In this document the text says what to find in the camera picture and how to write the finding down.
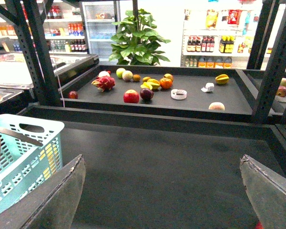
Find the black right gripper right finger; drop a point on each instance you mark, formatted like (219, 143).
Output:
(266, 190)

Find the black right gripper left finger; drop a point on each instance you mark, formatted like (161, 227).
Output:
(53, 204)

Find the light blue plastic basket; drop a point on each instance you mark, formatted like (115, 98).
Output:
(20, 166)

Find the yellow mango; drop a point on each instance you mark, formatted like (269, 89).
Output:
(50, 154)

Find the red apple right tray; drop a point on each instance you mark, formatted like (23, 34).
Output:
(281, 92)

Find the pale pink peach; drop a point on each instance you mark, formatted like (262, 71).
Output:
(216, 106)

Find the small dark red apple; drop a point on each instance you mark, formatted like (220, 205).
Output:
(73, 95)

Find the pale apple right tray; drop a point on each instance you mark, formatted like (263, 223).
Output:
(283, 82)

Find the white tape roll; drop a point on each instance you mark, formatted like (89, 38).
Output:
(209, 87)

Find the pink dragon fruit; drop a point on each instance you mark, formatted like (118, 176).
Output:
(105, 83)

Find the large red apple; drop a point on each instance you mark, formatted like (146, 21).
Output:
(131, 96)

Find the white fruit behind dragon fruit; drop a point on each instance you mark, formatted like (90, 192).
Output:
(103, 74)

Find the clear tape roll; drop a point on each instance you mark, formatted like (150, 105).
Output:
(178, 94)

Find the chest freezer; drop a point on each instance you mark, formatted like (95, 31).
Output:
(14, 72)

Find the dark purple plum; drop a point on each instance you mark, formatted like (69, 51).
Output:
(146, 94)

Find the green apple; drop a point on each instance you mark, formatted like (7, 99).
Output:
(119, 72)

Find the beige round melon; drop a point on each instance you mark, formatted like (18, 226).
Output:
(127, 75)

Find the brown kiwi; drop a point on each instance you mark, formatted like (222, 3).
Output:
(136, 78)

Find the small green-brown fruit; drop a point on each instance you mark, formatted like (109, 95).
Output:
(145, 79)

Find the yellow star fruit pieces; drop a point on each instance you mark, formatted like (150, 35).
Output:
(151, 84)

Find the orange persimmon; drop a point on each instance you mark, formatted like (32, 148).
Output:
(166, 83)

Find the red yellow apple back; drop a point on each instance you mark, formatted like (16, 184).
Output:
(169, 76)

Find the white shelf with bottles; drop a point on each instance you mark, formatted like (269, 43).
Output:
(230, 33)

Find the green potted plant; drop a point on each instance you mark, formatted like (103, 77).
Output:
(136, 41)

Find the left store shelf drinks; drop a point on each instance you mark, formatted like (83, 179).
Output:
(63, 28)

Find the glass door refrigerator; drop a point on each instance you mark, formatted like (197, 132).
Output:
(98, 18)

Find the black right rack post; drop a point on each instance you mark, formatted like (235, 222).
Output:
(276, 66)

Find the black metal rack post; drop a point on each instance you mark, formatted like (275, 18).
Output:
(27, 21)

